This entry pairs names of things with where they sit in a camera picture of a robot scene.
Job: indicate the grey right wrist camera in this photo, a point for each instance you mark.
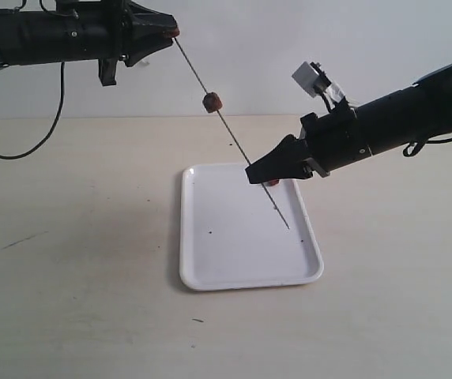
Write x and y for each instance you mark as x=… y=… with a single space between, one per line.
x=314 y=81

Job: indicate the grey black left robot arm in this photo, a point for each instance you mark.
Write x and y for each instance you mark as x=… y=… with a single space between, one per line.
x=34 y=38

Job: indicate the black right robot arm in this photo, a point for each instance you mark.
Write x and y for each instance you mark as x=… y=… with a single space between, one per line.
x=410 y=118

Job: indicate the white plastic tray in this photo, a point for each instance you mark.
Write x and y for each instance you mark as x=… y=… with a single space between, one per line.
x=234 y=235

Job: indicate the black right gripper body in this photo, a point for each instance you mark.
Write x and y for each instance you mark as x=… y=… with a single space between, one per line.
x=335 y=140

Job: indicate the thin metal skewer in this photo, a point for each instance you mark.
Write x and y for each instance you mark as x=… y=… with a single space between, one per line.
x=205 y=90

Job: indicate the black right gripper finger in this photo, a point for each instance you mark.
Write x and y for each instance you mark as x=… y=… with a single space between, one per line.
x=268 y=171
x=290 y=150

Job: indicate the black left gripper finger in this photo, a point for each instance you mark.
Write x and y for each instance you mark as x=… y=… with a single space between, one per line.
x=144 y=47
x=145 y=22

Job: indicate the dark brown rounded block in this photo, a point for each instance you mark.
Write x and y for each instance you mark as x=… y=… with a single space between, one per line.
x=212 y=102

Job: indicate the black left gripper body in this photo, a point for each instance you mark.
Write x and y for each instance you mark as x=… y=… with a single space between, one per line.
x=103 y=30

